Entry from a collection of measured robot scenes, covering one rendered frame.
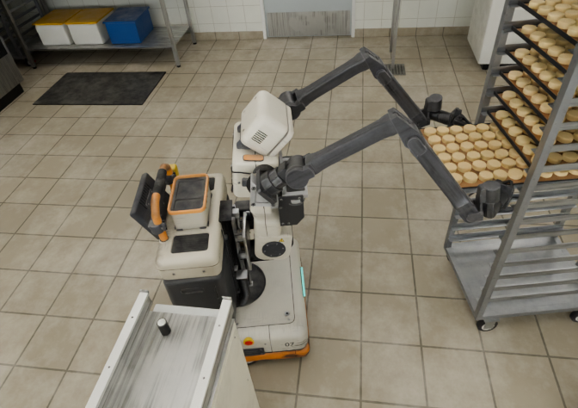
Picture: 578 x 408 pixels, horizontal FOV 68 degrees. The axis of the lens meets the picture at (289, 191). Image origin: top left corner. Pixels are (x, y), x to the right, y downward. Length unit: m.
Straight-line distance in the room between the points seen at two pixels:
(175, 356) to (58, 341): 1.40
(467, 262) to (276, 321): 1.12
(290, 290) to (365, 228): 0.86
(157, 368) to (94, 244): 1.83
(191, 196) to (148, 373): 0.71
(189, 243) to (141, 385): 0.58
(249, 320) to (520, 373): 1.31
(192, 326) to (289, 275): 0.87
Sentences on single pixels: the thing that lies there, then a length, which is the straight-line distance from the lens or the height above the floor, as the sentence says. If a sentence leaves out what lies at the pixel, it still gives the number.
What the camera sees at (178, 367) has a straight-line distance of 1.45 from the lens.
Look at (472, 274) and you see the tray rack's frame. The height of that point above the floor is 0.15.
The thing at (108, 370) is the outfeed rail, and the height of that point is 0.90.
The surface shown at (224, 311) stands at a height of 0.90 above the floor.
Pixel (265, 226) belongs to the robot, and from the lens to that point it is 1.79.
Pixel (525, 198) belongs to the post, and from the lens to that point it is 1.80.
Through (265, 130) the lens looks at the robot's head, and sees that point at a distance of 1.49.
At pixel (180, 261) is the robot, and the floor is 0.81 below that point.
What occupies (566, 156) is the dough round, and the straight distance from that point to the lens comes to 1.86.
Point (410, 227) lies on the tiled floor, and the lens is 2.89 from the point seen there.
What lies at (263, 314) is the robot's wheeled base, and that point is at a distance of 2.14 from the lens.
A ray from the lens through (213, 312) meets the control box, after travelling 1.51.
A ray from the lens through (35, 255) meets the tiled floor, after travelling 3.32.
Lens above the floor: 2.08
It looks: 42 degrees down
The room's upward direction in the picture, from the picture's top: 6 degrees counter-clockwise
